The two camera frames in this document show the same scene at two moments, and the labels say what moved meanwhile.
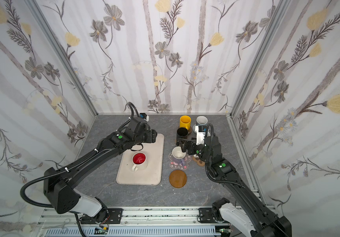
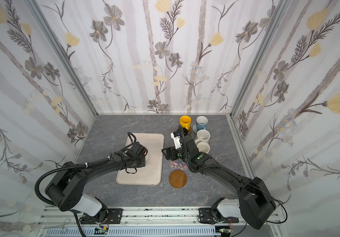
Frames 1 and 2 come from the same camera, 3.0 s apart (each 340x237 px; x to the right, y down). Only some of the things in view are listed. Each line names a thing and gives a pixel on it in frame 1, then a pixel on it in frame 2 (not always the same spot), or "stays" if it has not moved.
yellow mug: (185, 122) stays
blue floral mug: (202, 120) stays
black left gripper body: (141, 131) to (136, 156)
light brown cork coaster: (177, 178) stays
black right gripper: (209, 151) to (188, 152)
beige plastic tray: (151, 175) stays
